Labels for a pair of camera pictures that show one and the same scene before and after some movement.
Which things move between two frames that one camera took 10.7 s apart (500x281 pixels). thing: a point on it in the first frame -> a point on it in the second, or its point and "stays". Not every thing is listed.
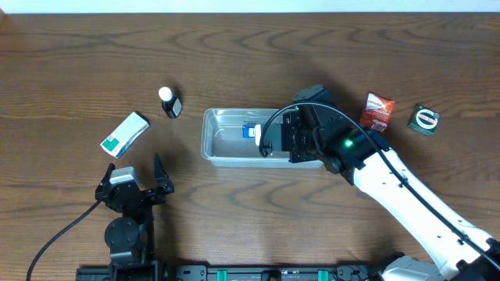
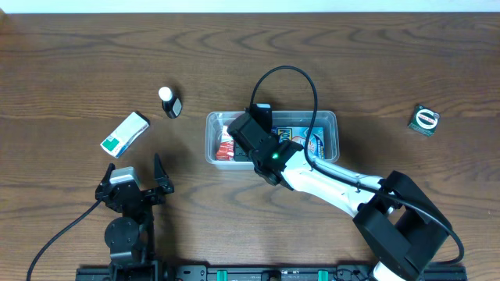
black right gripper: [286, 137] -> [240, 127]
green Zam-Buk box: [423, 119] stays
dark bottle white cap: [171, 105] stays
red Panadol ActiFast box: [376, 113] -> [226, 145]
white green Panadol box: [123, 136] stays
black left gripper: [146, 193] stays
